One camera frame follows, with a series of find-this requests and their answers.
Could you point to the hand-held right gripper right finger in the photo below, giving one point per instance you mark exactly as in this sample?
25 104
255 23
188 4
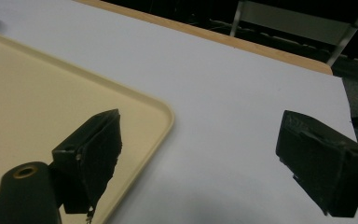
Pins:
320 161

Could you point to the beige plastic tray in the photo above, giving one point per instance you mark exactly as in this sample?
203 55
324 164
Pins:
43 102

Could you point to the metal stand frame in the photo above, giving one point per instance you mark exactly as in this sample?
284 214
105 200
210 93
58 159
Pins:
295 21

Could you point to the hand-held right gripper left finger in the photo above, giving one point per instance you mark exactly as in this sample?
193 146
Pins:
93 161

